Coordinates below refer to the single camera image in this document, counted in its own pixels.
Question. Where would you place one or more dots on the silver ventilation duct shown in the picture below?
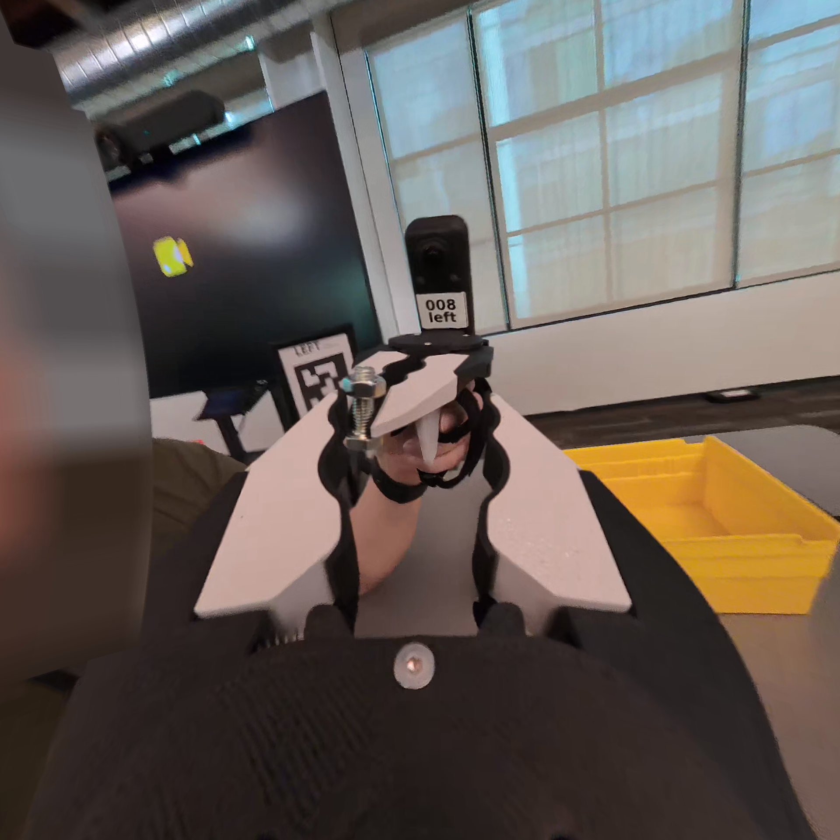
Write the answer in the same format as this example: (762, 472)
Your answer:
(197, 39)

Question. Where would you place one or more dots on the large grid window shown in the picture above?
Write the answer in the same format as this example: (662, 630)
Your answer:
(623, 164)

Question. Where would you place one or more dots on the black screen stand shelf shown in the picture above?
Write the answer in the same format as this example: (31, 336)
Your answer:
(229, 407)

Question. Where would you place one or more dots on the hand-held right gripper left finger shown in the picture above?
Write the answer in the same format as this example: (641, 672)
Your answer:
(275, 525)

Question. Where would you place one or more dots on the framed marker sign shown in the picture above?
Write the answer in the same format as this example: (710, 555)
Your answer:
(315, 380)

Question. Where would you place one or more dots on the large black screen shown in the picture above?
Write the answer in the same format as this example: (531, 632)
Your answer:
(243, 262)

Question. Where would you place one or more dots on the black video bar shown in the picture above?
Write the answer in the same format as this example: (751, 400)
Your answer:
(157, 128)

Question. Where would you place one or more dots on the person's left forearm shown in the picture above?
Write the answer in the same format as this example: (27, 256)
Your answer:
(387, 538)

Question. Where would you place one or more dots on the person's left hand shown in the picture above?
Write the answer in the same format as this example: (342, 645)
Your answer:
(453, 420)

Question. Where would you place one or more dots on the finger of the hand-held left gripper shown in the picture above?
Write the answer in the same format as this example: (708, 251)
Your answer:
(413, 394)
(377, 359)

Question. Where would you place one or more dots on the olive green shirt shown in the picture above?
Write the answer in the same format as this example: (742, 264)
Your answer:
(190, 492)

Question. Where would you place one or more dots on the black floor box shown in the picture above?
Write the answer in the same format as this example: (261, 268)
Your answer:
(732, 395)

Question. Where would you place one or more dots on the yellow plastic bin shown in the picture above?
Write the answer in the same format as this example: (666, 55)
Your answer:
(722, 525)

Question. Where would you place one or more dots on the steel hex bolt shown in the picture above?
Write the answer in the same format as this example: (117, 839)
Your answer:
(359, 415)

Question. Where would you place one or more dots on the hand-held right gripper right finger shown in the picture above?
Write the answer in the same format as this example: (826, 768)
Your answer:
(558, 525)

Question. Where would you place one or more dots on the steel hex nut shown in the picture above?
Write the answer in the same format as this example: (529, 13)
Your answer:
(363, 384)

